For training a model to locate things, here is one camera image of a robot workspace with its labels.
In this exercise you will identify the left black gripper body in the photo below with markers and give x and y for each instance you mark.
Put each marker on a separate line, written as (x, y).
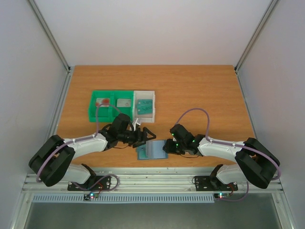
(131, 139)

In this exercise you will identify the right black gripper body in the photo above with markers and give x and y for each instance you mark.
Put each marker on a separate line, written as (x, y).
(169, 147)

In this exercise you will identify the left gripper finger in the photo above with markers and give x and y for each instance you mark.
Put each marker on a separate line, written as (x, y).
(147, 135)
(138, 143)

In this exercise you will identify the teal leather card holder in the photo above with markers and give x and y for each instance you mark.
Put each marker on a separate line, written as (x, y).
(152, 150)

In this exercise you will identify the teal card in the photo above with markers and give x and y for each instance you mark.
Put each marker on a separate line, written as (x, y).
(144, 110)
(144, 102)

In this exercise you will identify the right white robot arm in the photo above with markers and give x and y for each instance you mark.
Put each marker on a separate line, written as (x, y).
(251, 161)

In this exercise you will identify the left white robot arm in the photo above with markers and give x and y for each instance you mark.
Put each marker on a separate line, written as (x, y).
(52, 163)

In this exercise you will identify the grey white card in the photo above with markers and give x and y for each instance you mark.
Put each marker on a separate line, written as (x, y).
(124, 103)

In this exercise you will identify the teal card in bin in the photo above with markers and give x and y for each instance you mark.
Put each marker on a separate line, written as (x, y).
(144, 102)

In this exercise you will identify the left green bin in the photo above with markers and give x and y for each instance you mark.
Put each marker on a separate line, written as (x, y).
(104, 114)

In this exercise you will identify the green bin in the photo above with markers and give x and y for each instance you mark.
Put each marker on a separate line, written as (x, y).
(116, 94)
(104, 114)

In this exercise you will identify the middle green bin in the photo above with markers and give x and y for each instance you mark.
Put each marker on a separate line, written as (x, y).
(116, 94)

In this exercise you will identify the white translucent bin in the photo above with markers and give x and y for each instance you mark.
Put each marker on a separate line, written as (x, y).
(144, 95)

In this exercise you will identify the right small circuit board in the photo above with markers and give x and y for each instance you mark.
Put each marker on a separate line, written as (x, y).
(221, 195)

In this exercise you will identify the small circuit board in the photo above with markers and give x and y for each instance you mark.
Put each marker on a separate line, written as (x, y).
(90, 197)
(221, 195)

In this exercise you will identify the left small circuit board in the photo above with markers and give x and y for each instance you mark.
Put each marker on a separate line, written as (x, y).
(90, 197)

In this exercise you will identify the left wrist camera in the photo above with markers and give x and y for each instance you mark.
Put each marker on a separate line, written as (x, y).
(136, 123)

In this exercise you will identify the aluminium front rail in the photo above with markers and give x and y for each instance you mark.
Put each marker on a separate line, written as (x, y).
(146, 180)

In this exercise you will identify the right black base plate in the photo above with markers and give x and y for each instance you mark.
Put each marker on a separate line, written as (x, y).
(206, 183)

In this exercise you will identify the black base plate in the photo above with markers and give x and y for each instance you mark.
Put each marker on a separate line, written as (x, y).
(206, 183)
(92, 184)

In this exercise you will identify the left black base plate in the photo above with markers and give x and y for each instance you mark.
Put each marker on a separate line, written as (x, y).
(92, 184)

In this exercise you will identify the grey slotted cable duct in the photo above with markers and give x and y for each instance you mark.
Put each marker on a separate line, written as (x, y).
(125, 198)

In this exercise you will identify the right aluminium frame post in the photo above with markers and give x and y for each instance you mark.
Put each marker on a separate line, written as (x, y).
(258, 30)

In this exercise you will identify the aluminium frame post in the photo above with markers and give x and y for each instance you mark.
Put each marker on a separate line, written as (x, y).
(258, 30)
(39, 16)

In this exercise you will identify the left aluminium frame post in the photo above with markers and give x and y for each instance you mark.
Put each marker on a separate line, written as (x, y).
(39, 16)

